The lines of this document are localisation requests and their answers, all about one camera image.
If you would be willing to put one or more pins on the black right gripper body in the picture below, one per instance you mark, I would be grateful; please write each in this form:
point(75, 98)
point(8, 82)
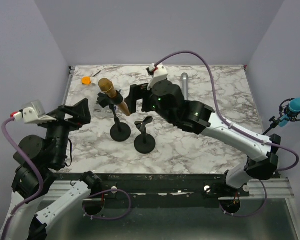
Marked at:
point(148, 103)

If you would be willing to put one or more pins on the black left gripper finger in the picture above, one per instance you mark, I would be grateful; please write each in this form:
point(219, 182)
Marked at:
point(80, 112)
point(64, 110)

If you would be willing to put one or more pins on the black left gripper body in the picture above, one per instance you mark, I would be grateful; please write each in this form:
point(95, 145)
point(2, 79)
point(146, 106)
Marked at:
point(59, 129)

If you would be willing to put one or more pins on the gold microphone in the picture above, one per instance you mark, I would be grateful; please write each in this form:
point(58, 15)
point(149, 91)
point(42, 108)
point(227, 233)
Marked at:
point(107, 87)

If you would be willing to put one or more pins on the black stand holding gold microphone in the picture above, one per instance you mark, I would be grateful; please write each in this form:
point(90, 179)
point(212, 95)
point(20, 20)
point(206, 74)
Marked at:
point(120, 131)

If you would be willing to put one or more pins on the black round-base microphone stand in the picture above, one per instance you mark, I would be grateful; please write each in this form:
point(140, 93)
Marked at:
point(144, 143)

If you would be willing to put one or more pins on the silver mesh-head microphone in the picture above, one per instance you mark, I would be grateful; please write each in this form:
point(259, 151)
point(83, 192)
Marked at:
point(184, 84)

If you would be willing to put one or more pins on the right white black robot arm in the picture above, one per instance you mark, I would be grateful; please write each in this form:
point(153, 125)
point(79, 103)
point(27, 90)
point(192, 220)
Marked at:
point(167, 100)

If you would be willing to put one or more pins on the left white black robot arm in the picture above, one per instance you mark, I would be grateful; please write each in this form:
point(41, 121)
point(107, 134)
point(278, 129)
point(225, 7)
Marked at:
point(38, 158)

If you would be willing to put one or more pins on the blue foam-head microphone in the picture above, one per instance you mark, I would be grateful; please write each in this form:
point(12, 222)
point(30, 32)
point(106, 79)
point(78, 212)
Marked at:
point(293, 108)

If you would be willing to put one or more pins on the clear plastic screw box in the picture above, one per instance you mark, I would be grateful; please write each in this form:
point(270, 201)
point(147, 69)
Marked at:
point(96, 107)

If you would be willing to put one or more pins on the orange round cap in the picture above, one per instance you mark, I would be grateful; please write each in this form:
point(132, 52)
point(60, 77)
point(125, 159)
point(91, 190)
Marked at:
point(86, 80)

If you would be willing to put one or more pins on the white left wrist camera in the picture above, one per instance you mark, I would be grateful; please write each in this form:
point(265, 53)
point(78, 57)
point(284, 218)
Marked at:
point(32, 113)

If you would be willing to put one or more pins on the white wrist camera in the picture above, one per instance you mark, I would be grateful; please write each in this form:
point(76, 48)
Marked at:
point(158, 73)
point(32, 113)

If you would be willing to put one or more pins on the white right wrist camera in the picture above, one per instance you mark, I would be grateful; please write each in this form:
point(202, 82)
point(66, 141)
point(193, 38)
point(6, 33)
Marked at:
point(158, 73)

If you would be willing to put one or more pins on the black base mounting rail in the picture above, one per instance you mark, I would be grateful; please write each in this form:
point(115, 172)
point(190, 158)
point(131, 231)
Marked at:
point(153, 191)

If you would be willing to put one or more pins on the black tripod shock-mount stand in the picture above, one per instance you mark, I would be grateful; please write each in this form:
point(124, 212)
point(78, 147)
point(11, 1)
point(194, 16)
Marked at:
point(272, 125)

